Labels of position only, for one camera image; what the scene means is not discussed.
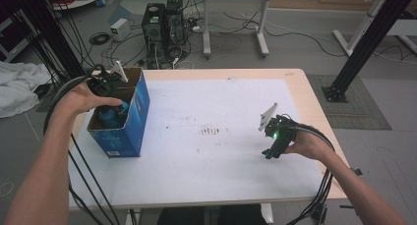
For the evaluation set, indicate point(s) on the black shelf unit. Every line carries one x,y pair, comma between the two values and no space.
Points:
13,35

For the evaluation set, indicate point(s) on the black computer tower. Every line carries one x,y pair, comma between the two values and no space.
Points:
175,22
153,25

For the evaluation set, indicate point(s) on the small white box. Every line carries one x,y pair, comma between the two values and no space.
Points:
119,29

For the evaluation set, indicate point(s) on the blue bottle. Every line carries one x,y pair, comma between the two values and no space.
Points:
109,119

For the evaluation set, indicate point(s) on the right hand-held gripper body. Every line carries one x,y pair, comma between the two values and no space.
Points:
283,130

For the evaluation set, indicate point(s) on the white table mat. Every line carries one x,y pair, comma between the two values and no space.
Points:
213,169

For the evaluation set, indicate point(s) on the blue cardboard box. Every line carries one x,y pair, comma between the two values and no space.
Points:
131,133

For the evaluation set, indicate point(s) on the black aluminium post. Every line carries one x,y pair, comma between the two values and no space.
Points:
370,41
55,31

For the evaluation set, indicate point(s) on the grey floor mat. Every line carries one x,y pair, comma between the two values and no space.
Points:
364,113

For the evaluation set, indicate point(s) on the dark cloth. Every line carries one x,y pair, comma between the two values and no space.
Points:
209,216

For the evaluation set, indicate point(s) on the white metal stand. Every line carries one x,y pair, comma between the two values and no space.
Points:
360,25

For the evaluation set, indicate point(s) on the person's left hand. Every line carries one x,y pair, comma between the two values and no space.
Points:
78,99

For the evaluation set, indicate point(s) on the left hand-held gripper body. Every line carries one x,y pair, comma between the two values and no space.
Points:
106,82

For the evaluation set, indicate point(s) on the white cloth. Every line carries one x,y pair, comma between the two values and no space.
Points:
19,84

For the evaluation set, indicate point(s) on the person's right hand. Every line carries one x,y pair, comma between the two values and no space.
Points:
308,146

